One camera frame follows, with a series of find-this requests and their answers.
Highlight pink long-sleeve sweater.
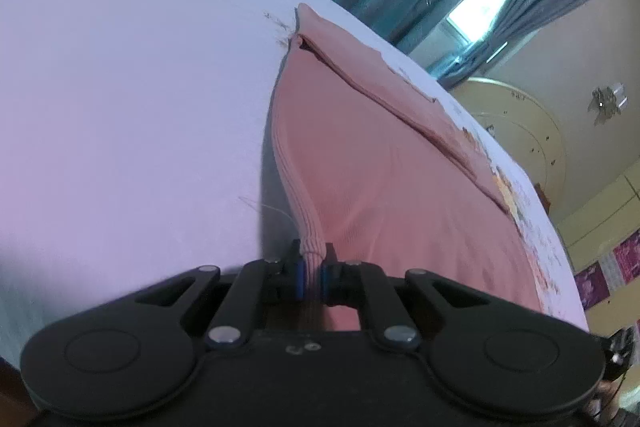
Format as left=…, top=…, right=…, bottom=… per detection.
left=271, top=4, right=541, bottom=311

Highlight wall lamp sconce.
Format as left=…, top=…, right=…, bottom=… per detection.
left=588, top=82, right=628, bottom=124

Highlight white floral bed sheet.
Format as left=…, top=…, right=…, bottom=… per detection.
left=1, top=0, right=587, bottom=365

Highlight purple wall posters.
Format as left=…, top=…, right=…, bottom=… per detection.
left=575, top=231, right=640, bottom=310

